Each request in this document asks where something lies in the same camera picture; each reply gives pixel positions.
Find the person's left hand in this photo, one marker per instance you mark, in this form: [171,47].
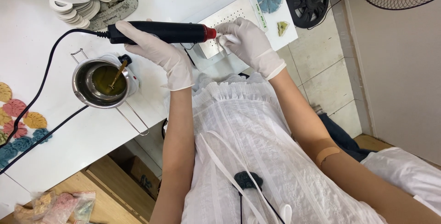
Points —
[168,62]

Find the person's right hand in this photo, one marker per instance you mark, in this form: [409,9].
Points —
[255,45]

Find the person's left fingers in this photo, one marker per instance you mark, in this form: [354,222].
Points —
[137,47]

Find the black heat gun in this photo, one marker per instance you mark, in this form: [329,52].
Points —
[172,32]

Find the white pot heater base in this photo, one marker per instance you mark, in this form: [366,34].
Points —
[132,76]

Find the wooden stirring stick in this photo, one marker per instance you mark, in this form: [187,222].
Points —
[117,76]

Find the grey perforated mat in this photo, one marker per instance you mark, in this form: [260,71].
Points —
[117,10]

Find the steel wax melting pot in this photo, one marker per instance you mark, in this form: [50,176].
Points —
[86,86]

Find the stack of white card tags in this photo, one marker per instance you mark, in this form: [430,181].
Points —
[74,12]

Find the white perforated hot plate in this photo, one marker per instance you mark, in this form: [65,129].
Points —
[234,10]

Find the group of coloured leaf wax pieces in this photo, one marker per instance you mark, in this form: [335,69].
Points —
[32,120]

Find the wooden drawer cabinet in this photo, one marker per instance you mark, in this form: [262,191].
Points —
[120,186]

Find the small green wax piece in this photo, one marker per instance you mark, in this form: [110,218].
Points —
[283,27]

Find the bag of green wax pieces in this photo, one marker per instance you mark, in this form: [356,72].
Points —
[84,205]

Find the person's white dress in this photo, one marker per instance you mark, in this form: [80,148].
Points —
[275,148]

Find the black clip microphone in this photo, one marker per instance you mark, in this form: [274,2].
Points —
[246,180]

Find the black fan base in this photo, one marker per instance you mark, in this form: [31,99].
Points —
[306,2]

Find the bag of pink wax pieces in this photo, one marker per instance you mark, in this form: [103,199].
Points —
[62,207]

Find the bag of orange wax pieces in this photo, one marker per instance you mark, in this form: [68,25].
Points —
[34,206]

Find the beige adhesive bandage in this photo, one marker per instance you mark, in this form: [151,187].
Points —
[326,154]

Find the person's dark blue trouser leg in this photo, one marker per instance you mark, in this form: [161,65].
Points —
[341,138]

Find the white cushion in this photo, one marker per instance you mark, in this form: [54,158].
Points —
[406,175]

